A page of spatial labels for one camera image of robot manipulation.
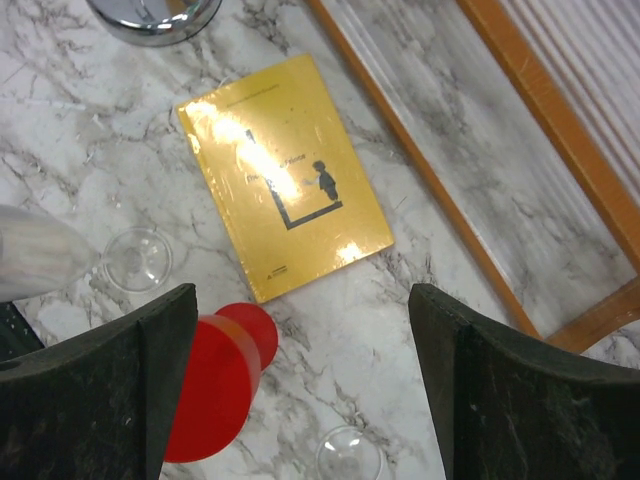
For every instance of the yellow book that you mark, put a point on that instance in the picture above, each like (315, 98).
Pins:
(291, 191)

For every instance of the red plastic wine glass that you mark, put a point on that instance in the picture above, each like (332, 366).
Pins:
(230, 350)

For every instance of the chrome wine glass rack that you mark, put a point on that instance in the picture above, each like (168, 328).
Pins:
(154, 23)

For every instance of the clear small glass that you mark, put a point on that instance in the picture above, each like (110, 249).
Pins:
(346, 452)

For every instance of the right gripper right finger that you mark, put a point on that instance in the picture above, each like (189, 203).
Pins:
(508, 406)

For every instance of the wooden shelf rack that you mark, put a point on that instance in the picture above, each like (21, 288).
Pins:
(558, 271)

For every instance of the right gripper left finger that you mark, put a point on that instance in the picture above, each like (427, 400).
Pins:
(99, 405)

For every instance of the clear champagne flute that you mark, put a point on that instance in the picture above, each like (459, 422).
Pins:
(40, 254)

